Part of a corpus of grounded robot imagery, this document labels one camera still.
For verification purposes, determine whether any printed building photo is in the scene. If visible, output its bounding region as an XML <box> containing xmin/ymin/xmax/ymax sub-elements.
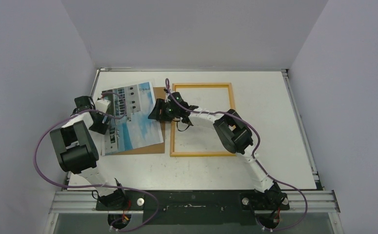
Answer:
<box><xmin>100</xmin><ymin>81</ymin><xmax>164</xmax><ymax>156</ymax></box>

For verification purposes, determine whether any yellow wooden picture frame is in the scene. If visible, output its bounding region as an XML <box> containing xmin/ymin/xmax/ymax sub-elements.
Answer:
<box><xmin>170</xmin><ymin>83</ymin><xmax>235</xmax><ymax>157</ymax></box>

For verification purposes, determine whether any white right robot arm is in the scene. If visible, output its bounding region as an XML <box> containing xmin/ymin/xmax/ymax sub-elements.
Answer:
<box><xmin>148</xmin><ymin>92</ymin><xmax>287</xmax><ymax>209</ymax></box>

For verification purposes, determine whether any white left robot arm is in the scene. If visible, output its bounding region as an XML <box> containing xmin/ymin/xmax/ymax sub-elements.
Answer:
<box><xmin>50</xmin><ymin>96</ymin><xmax>128</xmax><ymax>210</ymax></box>

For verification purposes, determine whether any brown cardboard backing board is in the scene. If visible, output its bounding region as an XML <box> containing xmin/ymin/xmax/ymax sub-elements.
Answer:
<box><xmin>111</xmin><ymin>87</ymin><xmax>166</xmax><ymax>156</ymax></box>

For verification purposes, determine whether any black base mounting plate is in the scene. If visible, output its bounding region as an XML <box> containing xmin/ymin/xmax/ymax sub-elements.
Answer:
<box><xmin>96</xmin><ymin>189</ymin><xmax>290</xmax><ymax>229</ymax></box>

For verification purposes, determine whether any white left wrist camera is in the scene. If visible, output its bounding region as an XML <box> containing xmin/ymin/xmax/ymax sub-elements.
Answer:
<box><xmin>95</xmin><ymin>99</ymin><xmax>111</xmax><ymax>117</ymax></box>

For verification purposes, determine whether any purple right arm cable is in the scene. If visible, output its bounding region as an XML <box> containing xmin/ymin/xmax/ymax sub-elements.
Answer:
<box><xmin>164</xmin><ymin>78</ymin><xmax>309</xmax><ymax>233</ymax></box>

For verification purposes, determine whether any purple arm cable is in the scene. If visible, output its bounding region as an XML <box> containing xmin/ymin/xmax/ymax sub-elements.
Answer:
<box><xmin>33</xmin><ymin>92</ymin><xmax>160</xmax><ymax>234</ymax></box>
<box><xmin>164</xmin><ymin>78</ymin><xmax>309</xmax><ymax>233</ymax></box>

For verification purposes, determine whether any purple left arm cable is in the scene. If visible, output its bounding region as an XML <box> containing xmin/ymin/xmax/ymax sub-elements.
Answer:
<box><xmin>33</xmin><ymin>92</ymin><xmax>160</xmax><ymax>234</ymax></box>

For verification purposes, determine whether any aluminium front rail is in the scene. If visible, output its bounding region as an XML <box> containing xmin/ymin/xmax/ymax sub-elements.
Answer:
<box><xmin>50</xmin><ymin>191</ymin><xmax>340</xmax><ymax>214</ymax></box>

